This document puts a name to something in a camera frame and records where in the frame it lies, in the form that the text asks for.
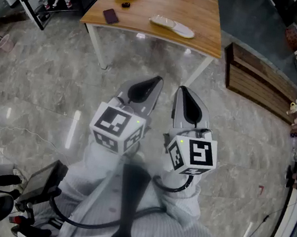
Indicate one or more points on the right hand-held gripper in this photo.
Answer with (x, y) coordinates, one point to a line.
(201, 153)

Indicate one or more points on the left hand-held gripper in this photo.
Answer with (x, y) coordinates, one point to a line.
(112, 122)

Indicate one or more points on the white disposable slipper tan edge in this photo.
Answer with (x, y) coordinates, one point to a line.
(160, 21)

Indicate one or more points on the white disposable slipper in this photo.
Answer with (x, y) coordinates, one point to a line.
(183, 30)

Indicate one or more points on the clear plastic bag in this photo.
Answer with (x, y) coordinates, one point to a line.
(170, 22)

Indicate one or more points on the person's right forearm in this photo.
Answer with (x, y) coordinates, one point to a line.
(180, 200)

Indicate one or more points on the person's left forearm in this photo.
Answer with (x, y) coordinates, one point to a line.
(96, 168)

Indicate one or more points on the white table leg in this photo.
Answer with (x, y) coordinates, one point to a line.
(200, 70)
(99, 47)

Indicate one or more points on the wooden slatted bench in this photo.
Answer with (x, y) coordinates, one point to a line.
(256, 79)

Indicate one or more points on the dark smartphone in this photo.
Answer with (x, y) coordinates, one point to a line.
(110, 16)

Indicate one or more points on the black earbud case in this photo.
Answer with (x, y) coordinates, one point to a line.
(126, 4)

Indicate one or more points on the person's black inner garment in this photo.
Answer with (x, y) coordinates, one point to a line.
(131, 195)

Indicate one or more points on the yellow mug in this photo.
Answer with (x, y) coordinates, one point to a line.
(293, 108)

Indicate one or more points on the clear water bottle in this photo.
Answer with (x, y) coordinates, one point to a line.
(46, 3)
(68, 0)

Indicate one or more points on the person's white knit cardigan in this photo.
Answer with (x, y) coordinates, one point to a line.
(164, 236)

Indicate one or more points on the small black monitor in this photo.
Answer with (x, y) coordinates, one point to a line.
(41, 179)

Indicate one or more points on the brown patterned basket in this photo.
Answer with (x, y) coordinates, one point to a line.
(295, 36)

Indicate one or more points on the pink translucent bin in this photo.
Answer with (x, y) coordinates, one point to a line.
(6, 43)

